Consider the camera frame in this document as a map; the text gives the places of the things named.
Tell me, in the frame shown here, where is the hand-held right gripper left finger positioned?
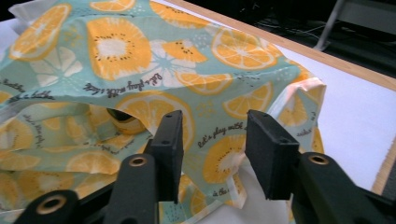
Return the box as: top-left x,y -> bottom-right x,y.
144,109 -> 185,204

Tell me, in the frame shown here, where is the bundle of floor cables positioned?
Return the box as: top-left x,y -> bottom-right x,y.
239,3 -> 331,43

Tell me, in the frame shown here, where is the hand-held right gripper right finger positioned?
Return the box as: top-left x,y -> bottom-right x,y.
245,109 -> 302,201

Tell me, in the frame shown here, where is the grey metal stand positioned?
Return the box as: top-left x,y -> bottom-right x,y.
312,0 -> 396,52

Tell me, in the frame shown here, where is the citrus print cloth bag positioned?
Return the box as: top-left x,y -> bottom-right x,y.
0,0 -> 327,224

